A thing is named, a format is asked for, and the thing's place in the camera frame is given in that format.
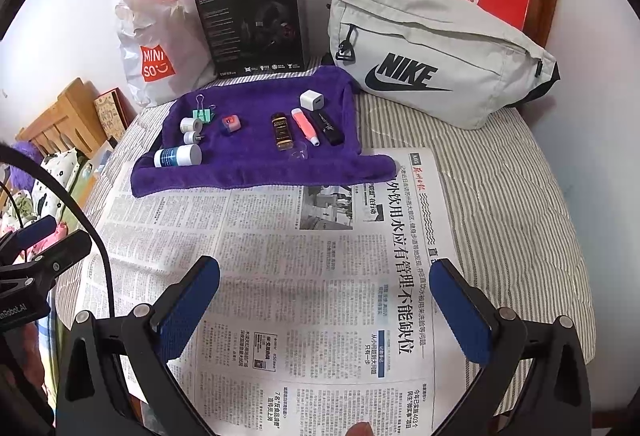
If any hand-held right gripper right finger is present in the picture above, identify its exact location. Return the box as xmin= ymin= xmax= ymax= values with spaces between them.
xmin=428 ymin=259 xmax=593 ymax=436

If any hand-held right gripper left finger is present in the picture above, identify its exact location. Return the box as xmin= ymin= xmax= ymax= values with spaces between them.
xmin=57 ymin=255 xmax=222 ymax=436

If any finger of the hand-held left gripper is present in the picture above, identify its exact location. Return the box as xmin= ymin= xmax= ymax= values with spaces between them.
xmin=0 ymin=215 xmax=58 ymax=262
xmin=20 ymin=230 xmax=93 ymax=289

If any white and blue balm bottle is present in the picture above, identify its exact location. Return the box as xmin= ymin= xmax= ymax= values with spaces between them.
xmin=152 ymin=143 xmax=203 ymax=168

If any green binder clip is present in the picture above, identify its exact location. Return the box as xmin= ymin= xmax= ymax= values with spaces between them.
xmin=192 ymin=94 xmax=217 ymax=124

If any brown and gold bottle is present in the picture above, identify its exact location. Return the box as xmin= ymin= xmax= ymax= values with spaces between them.
xmin=270 ymin=111 xmax=296 ymax=152

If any pink highlighter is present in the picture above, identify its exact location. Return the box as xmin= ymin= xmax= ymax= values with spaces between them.
xmin=291 ymin=108 xmax=322 ymax=148

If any black stick-shaped case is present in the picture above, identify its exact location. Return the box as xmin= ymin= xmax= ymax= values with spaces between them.
xmin=310 ymin=109 xmax=345 ymax=146

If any white charger cube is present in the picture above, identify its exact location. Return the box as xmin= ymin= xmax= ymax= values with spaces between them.
xmin=299 ymin=89 xmax=327 ymax=112

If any white dotted cloth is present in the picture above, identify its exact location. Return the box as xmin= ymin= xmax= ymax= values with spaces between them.
xmin=30 ymin=149 xmax=83 ymax=217

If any purple plush toy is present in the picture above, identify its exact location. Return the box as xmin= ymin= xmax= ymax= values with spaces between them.
xmin=10 ymin=140 xmax=43 ymax=167

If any clear plastic box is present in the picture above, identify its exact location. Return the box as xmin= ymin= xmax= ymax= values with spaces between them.
xmin=75 ymin=151 xmax=113 ymax=197

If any newspaper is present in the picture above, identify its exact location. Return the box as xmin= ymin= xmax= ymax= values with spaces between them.
xmin=75 ymin=147 xmax=441 ymax=436

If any wooden bedside cabinet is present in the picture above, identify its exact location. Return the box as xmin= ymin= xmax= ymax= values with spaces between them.
xmin=15 ymin=77 xmax=131 ymax=197

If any patterned notebook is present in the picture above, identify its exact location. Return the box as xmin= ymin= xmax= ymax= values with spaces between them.
xmin=92 ymin=88 xmax=126 ymax=144

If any purple towel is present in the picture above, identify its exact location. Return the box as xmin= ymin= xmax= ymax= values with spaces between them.
xmin=130 ymin=65 xmax=396 ymax=198

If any white plastic shopping bag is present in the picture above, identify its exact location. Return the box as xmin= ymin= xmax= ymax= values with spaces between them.
xmin=112 ymin=0 xmax=216 ymax=107

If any grey waist bag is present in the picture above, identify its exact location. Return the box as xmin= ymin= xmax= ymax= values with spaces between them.
xmin=327 ymin=0 xmax=562 ymax=131

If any black headset box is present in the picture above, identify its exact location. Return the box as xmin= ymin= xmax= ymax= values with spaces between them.
xmin=192 ymin=0 xmax=307 ymax=78

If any black cable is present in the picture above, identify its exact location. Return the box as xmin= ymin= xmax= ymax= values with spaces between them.
xmin=0 ymin=143 xmax=116 ymax=319

